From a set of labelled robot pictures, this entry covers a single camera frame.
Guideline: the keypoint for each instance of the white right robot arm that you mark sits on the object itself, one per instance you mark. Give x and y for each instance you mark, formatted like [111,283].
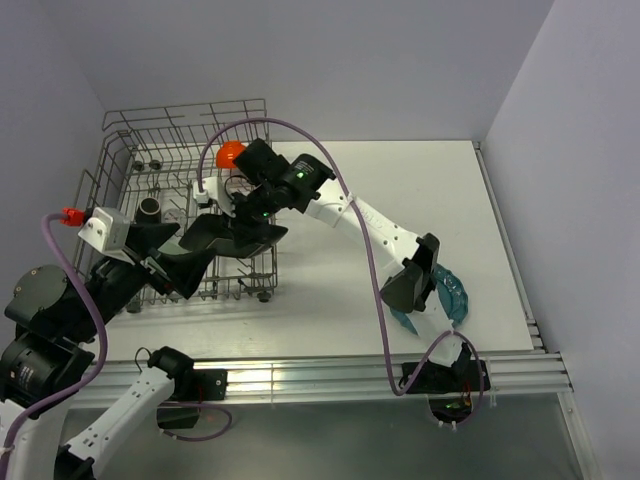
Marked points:
[403,265]

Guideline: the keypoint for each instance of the orange bowl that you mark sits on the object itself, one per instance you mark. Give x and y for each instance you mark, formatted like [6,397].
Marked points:
[227,154]

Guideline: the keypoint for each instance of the black square floral plate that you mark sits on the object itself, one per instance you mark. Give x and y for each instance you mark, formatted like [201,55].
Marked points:
[211,231]

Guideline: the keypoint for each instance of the grey wire dish rack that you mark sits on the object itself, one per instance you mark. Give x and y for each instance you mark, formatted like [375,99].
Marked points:
[154,152]

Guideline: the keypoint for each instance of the teal round plate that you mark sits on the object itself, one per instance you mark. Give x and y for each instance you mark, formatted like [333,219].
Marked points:
[408,291]

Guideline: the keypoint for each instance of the light green cup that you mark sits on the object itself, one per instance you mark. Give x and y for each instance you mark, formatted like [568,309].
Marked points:
[170,247]

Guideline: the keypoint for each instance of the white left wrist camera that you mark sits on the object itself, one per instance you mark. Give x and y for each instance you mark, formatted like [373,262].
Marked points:
[104,229]

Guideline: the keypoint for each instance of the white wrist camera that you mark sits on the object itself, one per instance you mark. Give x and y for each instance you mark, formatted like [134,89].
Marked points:
[212,191]
[104,229]

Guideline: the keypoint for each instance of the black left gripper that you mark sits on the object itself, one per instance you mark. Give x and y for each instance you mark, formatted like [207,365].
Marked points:
[186,270]

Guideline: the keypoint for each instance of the aluminium table front rail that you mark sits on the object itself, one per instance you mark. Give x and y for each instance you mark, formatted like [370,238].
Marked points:
[362,378]

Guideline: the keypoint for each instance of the purple under-table cable loop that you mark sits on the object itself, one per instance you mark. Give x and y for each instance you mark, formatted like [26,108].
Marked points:
[215,423]

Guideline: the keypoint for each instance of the clear drinking glass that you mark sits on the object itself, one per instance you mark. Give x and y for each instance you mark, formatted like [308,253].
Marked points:
[174,215]

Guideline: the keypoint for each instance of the brown mug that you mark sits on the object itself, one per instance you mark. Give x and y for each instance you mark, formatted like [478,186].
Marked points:
[148,212]

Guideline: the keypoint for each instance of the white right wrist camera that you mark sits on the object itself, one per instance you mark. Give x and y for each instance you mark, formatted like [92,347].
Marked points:
[212,191]

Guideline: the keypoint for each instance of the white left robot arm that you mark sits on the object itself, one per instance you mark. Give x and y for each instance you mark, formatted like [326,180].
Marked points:
[61,345]

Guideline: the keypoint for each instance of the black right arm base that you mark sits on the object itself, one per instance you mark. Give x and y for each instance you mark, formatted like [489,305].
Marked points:
[462,376]

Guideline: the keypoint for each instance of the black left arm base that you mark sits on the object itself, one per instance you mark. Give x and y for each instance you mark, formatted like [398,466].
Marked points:
[206,385]

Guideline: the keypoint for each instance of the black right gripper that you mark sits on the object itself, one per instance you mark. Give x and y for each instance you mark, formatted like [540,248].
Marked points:
[237,198]

